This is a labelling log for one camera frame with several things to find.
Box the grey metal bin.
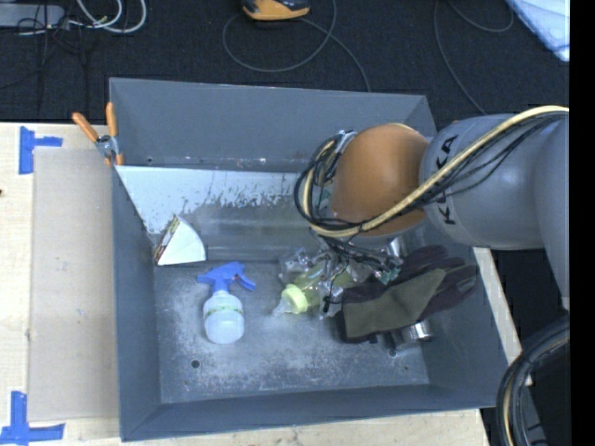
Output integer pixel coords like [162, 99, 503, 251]
[108, 77, 511, 442]

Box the brown cardboard board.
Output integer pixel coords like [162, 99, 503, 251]
[26, 148, 120, 423]

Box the clear bottle with yellow cap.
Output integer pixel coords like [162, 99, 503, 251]
[272, 247, 355, 319]

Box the olive and dark brown glove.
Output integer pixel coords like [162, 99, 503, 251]
[334, 244, 480, 346]

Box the white wedge-shaped box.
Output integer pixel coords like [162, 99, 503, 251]
[152, 214, 208, 268]

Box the shiny metal cylinder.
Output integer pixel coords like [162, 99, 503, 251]
[384, 320, 434, 350]

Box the white and blue spray bottle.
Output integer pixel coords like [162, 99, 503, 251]
[196, 260, 258, 346]

